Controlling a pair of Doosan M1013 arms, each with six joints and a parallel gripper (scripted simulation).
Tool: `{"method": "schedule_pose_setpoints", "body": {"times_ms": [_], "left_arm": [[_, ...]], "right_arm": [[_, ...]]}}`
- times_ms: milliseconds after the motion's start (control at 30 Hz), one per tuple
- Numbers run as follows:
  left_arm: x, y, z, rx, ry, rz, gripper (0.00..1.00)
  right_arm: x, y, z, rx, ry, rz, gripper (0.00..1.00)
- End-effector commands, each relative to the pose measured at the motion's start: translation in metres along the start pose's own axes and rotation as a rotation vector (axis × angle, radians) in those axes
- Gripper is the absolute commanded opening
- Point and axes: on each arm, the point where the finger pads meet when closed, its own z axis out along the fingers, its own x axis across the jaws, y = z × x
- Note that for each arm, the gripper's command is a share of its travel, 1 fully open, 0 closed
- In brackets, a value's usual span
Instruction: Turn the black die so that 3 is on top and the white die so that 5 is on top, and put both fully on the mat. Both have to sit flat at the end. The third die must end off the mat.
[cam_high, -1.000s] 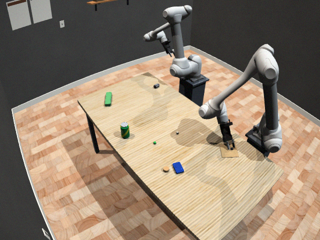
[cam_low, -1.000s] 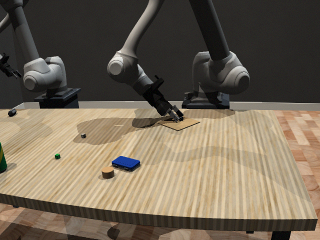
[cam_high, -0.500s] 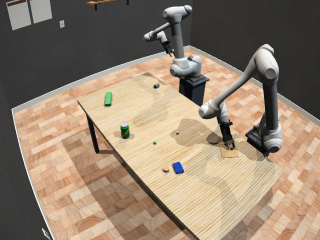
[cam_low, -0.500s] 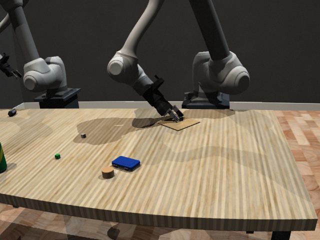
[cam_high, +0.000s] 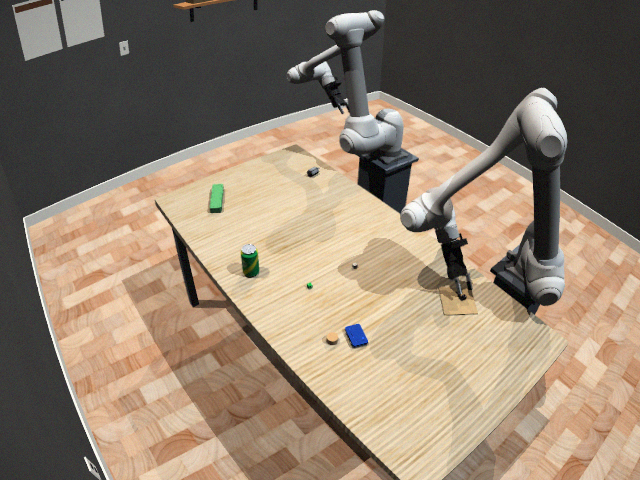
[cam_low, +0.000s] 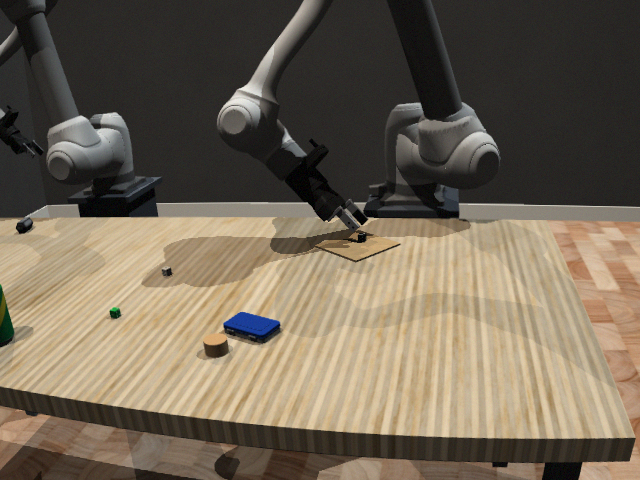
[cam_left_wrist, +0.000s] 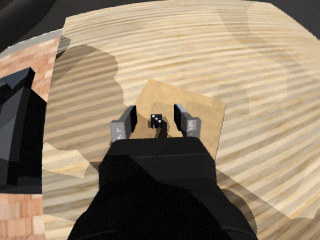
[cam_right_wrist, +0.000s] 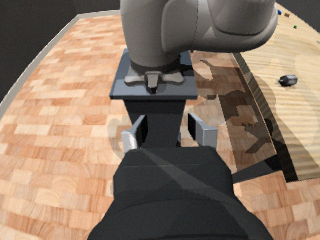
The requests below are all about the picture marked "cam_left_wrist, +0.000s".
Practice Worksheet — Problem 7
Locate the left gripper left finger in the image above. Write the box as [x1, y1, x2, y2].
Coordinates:
[110, 105, 137, 143]

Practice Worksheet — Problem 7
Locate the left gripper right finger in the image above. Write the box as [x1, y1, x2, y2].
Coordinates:
[174, 104, 202, 139]

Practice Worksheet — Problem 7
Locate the black die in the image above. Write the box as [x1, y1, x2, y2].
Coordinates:
[151, 114, 163, 129]

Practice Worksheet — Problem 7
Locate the tan square mat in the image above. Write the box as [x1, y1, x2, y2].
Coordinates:
[129, 78, 226, 160]

